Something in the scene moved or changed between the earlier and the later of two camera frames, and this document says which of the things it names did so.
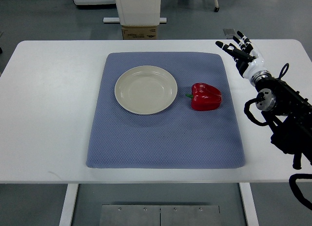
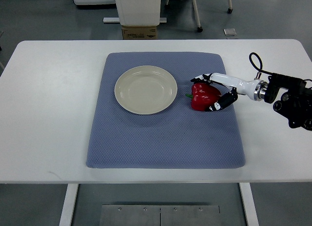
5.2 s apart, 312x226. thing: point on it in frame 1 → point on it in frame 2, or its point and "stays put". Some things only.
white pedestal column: [139, 8] stays put
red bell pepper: [204, 97] stays put
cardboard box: [138, 32] stays put
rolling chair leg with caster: [216, 8] → [199, 29]
